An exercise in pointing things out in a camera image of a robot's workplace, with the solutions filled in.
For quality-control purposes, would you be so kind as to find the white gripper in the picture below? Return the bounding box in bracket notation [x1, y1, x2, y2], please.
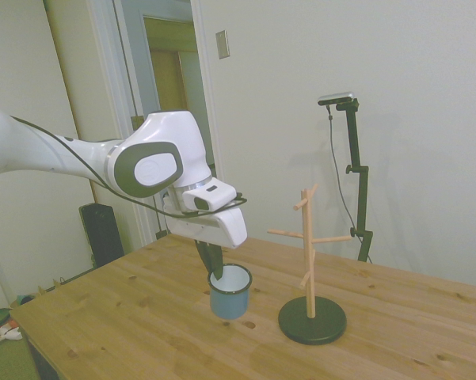
[161, 188, 249, 278]

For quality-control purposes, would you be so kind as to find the blue enamel mug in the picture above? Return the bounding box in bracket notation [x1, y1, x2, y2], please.
[208, 264, 253, 321]

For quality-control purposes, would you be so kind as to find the wooden mug tree black base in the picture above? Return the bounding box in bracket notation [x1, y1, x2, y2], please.
[266, 183, 348, 346]

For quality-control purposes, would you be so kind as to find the black case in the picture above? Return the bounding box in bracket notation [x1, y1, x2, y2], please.
[78, 203, 125, 270]

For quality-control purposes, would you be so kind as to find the white floor item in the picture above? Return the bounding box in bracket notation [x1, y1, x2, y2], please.
[0, 324, 24, 341]

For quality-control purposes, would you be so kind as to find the white open door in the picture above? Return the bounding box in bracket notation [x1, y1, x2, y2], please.
[42, 0, 168, 274]

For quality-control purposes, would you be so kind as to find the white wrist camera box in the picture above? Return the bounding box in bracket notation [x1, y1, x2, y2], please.
[181, 179, 239, 211]

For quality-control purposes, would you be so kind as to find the black camera stand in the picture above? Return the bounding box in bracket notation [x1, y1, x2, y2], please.
[335, 98, 374, 264]

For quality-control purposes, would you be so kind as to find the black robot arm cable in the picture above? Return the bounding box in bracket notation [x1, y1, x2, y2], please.
[7, 114, 249, 218]

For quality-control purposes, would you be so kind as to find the grey exterior camera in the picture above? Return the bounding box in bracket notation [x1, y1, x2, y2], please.
[318, 91, 356, 107]

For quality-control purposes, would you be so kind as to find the metal wall switch plate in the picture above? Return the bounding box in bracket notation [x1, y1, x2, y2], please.
[215, 29, 230, 60]

